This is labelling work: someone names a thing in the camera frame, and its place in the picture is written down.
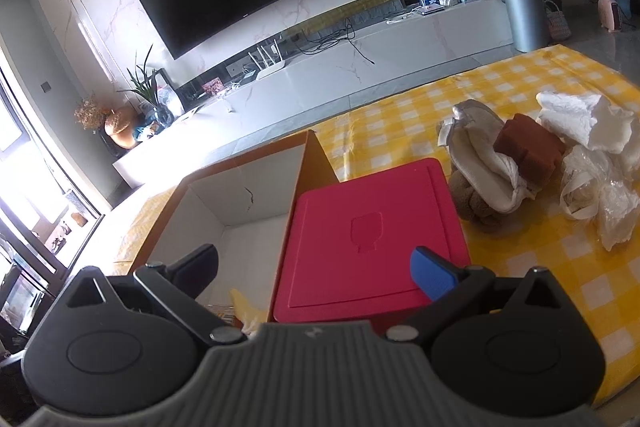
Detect white tissue paper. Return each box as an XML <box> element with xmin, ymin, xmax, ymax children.
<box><xmin>536</xmin><ymin>91</ymin><xmax>639</xmax><ymax>154</ymax></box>

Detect aloe plant in vase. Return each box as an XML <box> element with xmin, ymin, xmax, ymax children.
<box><xmin>125</xmin><ymin>46</ymin><xmax>175</xmax><ymax>129</ymax></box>

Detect grey metal trash can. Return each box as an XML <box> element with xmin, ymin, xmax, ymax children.
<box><xmin>502</xmin><ymin>0</ymin><xmax>550</xmax><ymax>53</ymax></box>

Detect orange cardboard box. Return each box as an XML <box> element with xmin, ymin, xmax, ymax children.
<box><xmin>132</xmin><ymin>130</ymin><xmax>338</xmax><ymax>332</ymax></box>

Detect white wifi router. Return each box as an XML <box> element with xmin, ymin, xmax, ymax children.
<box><xmin>248</xmin><ymin>46</ymin><xmax>285</xmax><ymax>80</ymax></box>

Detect brown sponge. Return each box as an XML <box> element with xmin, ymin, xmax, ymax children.
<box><xmin>494</xmin><ymin>114</ymin><xmax>566</xmax><ymax>187</ymax></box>

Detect brown plush towel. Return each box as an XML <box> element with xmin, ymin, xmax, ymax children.
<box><xmin>448</xmin><ymin>168</ymin><xmax>510</xmax><ymax>232</ymax></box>

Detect black cables on console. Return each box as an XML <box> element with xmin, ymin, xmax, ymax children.
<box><xmin>299</xmin><ymin>18</ymin><xmax>377</xmax><ymax>67</ymax></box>

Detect woven handbag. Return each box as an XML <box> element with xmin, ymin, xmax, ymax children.
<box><xmin>544</xmin><ymin>0</ymin><xmax>572</xmax><ymax>41</ymax></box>

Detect white grey cloth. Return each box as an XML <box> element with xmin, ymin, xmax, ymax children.
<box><xmin>437</xmin><ymin>100</ymin><xmax>539</xmax><ymax>215</ymax></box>

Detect orange round vase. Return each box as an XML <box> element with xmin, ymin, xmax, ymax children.
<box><xmin>104</xmin><ymin>106</ymin><xmax>137</xmax><ymax>150</ymax></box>

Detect clear plastic bag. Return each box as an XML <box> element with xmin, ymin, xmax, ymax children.
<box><xmin>559</xmin><ymin>144</ymin><xmax>639</xmax><ymax>251</ymax></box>

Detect white tv console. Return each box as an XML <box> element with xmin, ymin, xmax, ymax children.
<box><xmin>114</xmin><ymin>0</ymin><xmax>513</xmax><ymax>188</ymax></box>

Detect pink small heater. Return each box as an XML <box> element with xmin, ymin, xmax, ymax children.
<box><xmin>598</xmin><ymin>0</ymin><xmax>623</xmax><ymax>32</ymax></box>

